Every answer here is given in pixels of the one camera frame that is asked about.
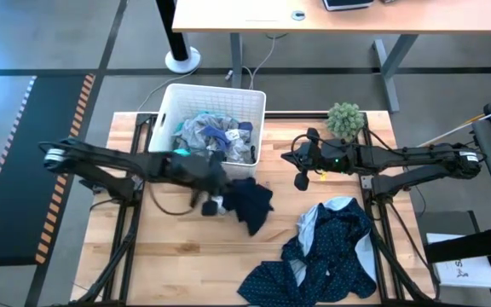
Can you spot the navy dotted shirt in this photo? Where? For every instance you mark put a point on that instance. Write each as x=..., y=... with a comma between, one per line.
x=335, y=264

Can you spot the white rod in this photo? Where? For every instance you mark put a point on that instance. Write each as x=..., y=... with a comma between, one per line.
x=441, y=137

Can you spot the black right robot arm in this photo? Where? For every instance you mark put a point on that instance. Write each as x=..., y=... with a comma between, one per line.
x=420, y=155

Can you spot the blue cloth piece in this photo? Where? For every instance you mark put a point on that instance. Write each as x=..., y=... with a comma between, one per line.
x=215, y=135

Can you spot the black mat orange stripes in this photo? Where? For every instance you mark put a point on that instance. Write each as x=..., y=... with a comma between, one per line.
x=24, y=192

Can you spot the black aluminium table frame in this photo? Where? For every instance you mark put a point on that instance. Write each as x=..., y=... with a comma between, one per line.
x=143, y=117

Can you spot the black flat bar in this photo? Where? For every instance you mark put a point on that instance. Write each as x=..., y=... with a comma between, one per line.
x=475, y=245

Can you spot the white paper sheet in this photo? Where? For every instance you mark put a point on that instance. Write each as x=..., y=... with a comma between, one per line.
x=471, y=273

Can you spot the dark grey floor box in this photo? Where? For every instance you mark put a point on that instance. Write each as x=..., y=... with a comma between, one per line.
x=446, y=221

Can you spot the teal t-shirt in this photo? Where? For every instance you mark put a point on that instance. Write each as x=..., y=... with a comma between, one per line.
x=182, y=152

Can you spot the yellow tag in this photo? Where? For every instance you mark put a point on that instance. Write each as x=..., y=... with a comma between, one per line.
x=323, y=175

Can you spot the grey t-shirt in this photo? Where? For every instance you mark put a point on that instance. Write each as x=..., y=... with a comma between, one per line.
x=194, y=136

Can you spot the wooden office desk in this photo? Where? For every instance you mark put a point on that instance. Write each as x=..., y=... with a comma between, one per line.
x=399, y=17

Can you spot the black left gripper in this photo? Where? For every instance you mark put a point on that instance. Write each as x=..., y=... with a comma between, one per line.
x=194, y=170

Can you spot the black underwear white waistband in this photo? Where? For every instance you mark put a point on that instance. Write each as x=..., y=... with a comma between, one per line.
x=250, y=204

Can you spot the long grey garment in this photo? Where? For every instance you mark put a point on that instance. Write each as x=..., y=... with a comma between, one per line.
x=239, y=151

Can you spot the small green potted plant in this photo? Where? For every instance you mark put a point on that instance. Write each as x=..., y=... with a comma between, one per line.
x=345, y=120

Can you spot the grey column round base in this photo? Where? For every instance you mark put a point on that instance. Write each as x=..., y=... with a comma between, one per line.
x=181, y=59

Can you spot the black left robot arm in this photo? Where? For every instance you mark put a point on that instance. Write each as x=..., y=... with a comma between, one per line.
x=109, y=158

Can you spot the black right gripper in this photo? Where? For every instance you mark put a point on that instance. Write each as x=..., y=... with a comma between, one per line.
x=320, y=157

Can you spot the white paper label tag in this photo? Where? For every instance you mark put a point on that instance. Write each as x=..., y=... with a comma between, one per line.
x=232, y=135

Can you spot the white plastic laundry basket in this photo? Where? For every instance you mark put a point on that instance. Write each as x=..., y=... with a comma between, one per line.
x=211, y=100

